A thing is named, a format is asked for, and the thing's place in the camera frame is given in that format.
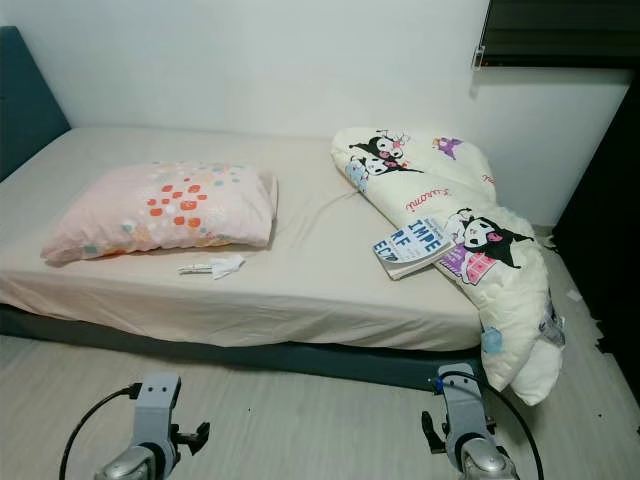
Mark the white book with blue letters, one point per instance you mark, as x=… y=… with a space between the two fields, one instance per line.
x=410 y=250

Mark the pink pillow with orange print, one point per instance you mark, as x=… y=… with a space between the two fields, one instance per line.
x=120 y=215

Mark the cream cartoon print comforter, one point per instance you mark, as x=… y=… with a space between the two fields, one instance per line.
x=420 y=190

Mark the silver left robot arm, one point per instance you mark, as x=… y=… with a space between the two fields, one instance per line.
x=135 y=465

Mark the small light blue round tag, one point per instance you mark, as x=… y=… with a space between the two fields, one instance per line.
x=492 y=340

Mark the clear plastic packaging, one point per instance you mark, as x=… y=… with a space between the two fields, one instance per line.
x=553 y=325

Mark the crumpled white tissue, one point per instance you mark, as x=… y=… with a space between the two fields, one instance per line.
x=228 y=265

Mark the small white paper scrap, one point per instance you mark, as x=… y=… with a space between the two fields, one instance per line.
x=573 y=295

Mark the cream sheeted bed mattress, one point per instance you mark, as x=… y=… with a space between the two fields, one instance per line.
x=310 y=280

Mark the teal upholstered headboard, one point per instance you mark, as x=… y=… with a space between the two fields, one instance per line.
x=25 y=100

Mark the dark window blind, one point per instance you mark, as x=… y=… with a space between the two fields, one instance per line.
x=560 y=30

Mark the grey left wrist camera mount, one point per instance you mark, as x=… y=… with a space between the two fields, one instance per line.
x=160 y=405

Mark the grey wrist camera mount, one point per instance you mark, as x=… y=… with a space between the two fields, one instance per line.
x=160 y=405
x=465 y=400

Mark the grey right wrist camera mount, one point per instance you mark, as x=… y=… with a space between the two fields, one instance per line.
x=465 y=400

